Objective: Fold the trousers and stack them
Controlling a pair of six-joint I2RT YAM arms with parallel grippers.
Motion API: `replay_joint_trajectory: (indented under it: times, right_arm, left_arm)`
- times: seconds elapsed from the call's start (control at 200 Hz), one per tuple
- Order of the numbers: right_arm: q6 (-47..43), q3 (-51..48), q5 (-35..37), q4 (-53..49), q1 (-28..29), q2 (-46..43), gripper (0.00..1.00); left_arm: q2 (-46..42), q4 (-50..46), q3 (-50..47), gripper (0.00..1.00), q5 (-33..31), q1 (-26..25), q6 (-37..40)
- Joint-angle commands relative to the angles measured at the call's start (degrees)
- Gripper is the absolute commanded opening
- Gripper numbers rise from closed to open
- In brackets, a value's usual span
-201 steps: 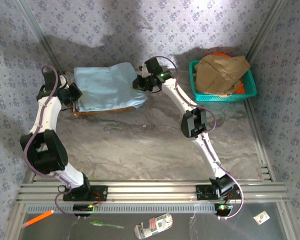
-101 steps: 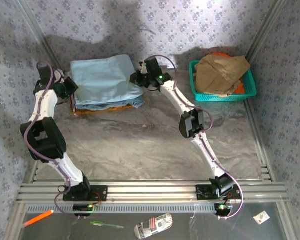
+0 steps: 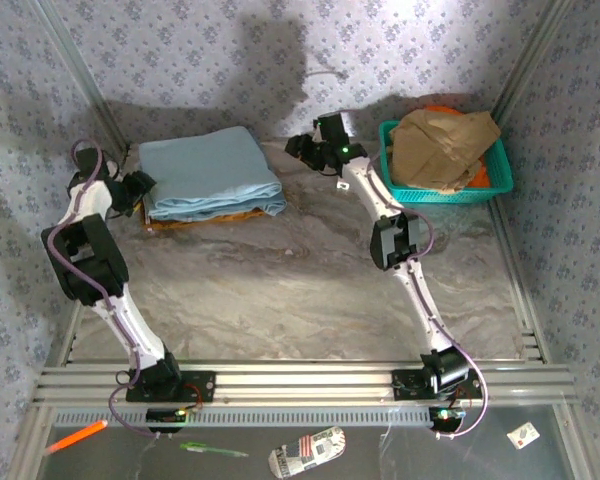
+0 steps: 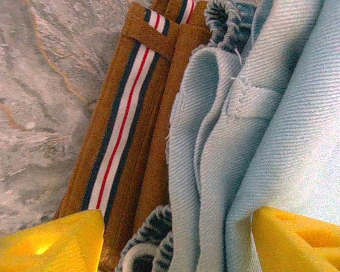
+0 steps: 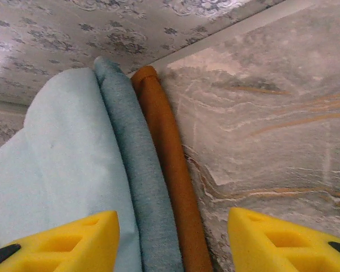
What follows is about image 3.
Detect light blue trousers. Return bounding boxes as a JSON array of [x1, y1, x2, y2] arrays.
[[138, 125, 287, 222]]

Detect crumpled tan trousers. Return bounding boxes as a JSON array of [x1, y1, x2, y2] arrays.
[[387, 108, 502, 194]]

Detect teal plastic basket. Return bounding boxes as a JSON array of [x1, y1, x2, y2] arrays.
[[378, 119, 515, 205]]

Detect black control board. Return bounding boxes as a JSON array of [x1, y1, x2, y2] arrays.
[[428, 406, 467, 434], [145, 408, 189, 434]]

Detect orange marker pen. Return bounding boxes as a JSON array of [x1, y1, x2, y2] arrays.
[[46, 419, 109, 455]]

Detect green pen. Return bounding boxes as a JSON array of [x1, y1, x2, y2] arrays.
[[179, 442, 250, 459]]

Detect small white card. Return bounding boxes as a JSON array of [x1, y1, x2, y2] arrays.
[[506, 421, 541, 450]]

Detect aluminium frame post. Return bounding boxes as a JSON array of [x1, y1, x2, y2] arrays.
[[489, 0, 574, 126], [29, 0, 119, 134]]

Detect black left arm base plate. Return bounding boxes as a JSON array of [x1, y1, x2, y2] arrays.
[[125, 370, 217, 404]]

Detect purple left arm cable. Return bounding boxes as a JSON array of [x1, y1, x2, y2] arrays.
[[47, 138, 159, 441]]

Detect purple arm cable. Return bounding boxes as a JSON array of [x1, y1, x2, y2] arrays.
[[339, 107, 489, 441], [47, 138, 159, 441]]

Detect aluminium side rail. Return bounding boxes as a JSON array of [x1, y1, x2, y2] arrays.
[[487, 199, 600, 480], [7, 192, 119, 480]]

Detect aluminium mounting rail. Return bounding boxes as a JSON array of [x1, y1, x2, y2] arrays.
[[32, 358, 579, 407]]

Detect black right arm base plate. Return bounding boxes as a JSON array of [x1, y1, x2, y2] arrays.
[[391, 368, 484, 401]]

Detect grey slotted cable duct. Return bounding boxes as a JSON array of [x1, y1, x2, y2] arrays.
[[52, 405, 439, 429]]

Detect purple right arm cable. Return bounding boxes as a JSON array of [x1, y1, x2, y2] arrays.
[[339, 107, 489, 441]]

